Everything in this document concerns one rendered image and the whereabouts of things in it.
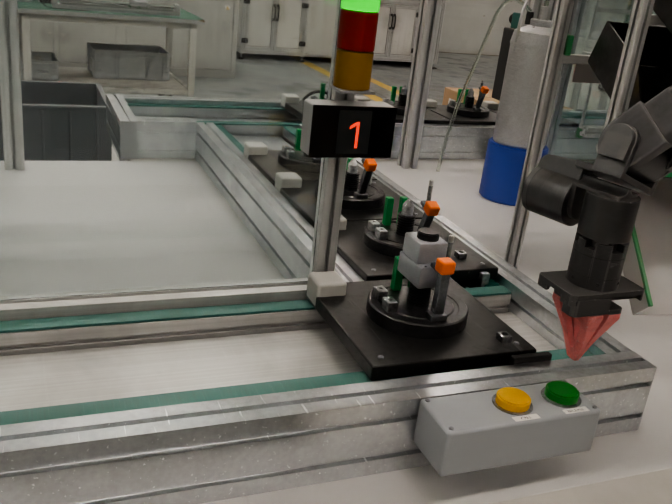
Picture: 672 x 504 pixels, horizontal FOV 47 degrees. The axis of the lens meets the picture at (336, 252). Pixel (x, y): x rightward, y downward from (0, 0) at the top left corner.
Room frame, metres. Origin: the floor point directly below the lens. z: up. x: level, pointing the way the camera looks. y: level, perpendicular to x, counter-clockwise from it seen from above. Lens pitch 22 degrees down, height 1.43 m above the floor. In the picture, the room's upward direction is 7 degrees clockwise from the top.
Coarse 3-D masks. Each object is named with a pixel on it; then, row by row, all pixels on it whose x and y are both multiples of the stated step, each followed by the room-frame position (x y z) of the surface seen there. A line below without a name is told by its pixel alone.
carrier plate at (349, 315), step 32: (352, 288) 1.03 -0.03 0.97; (448, 288) 1.07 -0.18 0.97; (352, 320) 0.93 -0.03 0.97; (480, 320) 0.97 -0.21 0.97; (352, 352) 0.86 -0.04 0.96; (384, 352) 0.85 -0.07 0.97; (416, 352) 0.86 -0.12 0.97; (448, 352) 0.87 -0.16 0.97; (480, 352) 0.88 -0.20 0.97; (512, 352) 0.89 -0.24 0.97
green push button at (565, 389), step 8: (552, 384) 0.81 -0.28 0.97; (560, 384) 0.81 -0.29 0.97; (568, 384) 0.82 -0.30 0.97; (544, 392) 0.81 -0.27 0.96; (552, 392) 0.79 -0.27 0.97; (560, 392) 0.79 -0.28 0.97; (568, 392) 0.80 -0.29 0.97; (576, 392) 0.80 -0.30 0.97; (552, 400) 0.79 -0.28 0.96; (560, 400) 0.79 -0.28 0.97; (568, 400) 0.78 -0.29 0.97; (576, 400) 0.79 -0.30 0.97
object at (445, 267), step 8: (432, 264) 0.93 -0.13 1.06; (440, 264) 0.91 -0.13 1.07; (448, 264) 0.91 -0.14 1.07; (440, 272) 0.91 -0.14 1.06; (448, 272) 0.91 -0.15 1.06; (440, 280) 0.91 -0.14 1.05; (448, 280) 0.91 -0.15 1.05; (440, 288) 0.91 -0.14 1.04; (440, 296) 0.91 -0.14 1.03; (432, 304) 0.92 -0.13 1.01; (440, 304) 0.91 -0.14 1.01; (440, 312) 0.91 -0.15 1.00
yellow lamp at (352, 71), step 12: (336, 60) 1.03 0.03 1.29; (348, 60) 1.01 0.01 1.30; (360, 60) 1.01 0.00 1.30; (372, 60) 1.03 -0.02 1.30; (336, 72) 1.03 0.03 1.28; (348, 72) 1.01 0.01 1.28; (360, 72) 1.02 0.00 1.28; (336, 84) 1.02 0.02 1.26; (348, 84) 1.01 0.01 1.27; (360, 84) 1.02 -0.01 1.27
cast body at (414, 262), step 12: (420, 228) 0.97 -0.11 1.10; (432, 228) 0.98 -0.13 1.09; (408, 240) 0.97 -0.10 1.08; (420, 240) 0.95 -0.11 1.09; (432, 240) 0.95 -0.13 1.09; (444, 240) 0.96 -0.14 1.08; (408, 252) 0.96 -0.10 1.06; (420, 252) 0.94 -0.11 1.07; (432, 252) 0.95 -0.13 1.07; (444, 252) 0.95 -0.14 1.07; (408, 264) 0.96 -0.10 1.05; (420, 264) 0.94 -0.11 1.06; (408, 276) 0.95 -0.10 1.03; (420, 276) 0.93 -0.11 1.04; (432, 276) 0.94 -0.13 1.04; (420, 288) 0.93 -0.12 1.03
